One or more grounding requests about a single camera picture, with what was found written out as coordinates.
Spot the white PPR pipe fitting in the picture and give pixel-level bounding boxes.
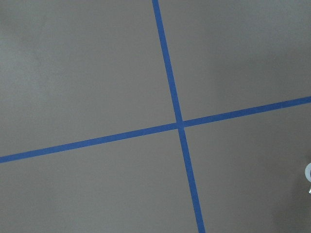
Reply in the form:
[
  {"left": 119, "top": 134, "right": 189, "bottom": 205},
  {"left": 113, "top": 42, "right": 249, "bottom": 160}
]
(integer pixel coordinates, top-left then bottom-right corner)
[{"left": 305, "top": 163, "right": 311, "bottom": 183}]

